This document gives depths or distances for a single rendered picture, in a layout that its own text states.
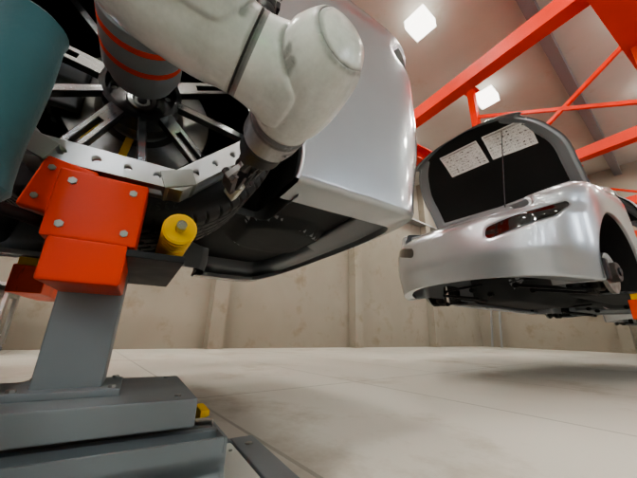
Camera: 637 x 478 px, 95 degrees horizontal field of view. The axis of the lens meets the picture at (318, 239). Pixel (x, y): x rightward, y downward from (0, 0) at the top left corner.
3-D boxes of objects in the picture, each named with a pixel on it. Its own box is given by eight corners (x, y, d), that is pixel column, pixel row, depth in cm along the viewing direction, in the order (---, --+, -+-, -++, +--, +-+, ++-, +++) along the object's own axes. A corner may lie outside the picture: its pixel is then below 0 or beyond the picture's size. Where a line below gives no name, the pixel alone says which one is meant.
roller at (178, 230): (176, 270, 75) (180, 248, 77) (197, 243, 51) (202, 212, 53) (151, 267, 72) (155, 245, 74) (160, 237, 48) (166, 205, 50)
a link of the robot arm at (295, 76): (319, 112, 47) (244, 62, 42) (388, 31, 35) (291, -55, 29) (305, 164, 43) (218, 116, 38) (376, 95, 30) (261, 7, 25)
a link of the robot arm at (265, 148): (319, 135, 46) (302, 153, 51) (285, 84, 45) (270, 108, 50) (280, 156, 41) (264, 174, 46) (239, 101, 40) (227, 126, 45)
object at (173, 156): (158, 202, 73) (227, 125, 88) (161, 190, 66) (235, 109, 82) (20, 112, 63) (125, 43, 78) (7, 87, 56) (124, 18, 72)
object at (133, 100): (145, 120, 69) (163, 105, 72) (146, 116, 68) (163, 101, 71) (119, 101, 67) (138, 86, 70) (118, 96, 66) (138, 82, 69)
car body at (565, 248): (570, 321, 563) (552, 242, 612) (732, 319, 410) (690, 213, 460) (373, 302, 323) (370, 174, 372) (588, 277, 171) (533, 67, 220)
